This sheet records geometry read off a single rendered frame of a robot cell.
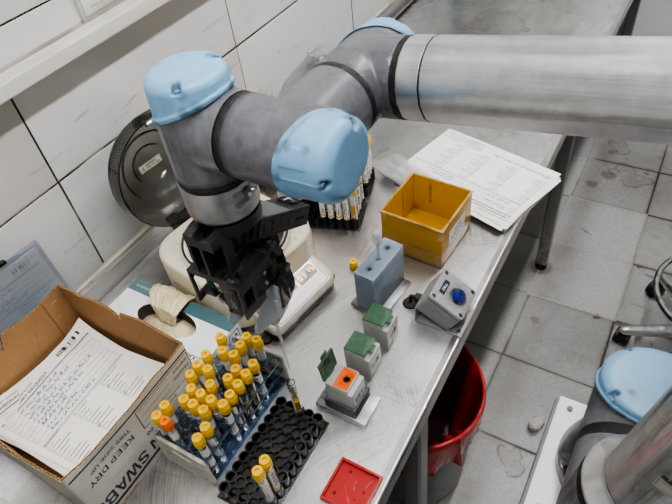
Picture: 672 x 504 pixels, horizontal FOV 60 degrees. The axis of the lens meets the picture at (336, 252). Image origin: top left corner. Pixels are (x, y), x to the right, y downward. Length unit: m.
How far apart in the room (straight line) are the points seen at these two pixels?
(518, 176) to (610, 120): 0.87
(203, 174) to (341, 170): 0.14
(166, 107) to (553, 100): 0.30
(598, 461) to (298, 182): 0.39
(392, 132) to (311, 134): 1.05
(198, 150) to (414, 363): 0.61
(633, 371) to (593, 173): 2.17
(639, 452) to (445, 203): 0.75
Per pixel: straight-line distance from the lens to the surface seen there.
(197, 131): 0.50
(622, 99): 0.47
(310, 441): 0.92
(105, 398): 1.02
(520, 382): 2.05
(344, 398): 0.91
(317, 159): 0.44
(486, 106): 0.49
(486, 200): 1.27
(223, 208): 0.56
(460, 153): 1.39
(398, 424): 0.95
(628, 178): 2.87
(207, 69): 0.51
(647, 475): 0.56
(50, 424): 1.03
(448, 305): 0.99
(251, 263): 0.63
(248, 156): 0.47
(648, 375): 0.74
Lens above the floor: 1.71
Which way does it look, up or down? 45 degrees down
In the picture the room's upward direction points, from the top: 8 degrees counter-clockwise
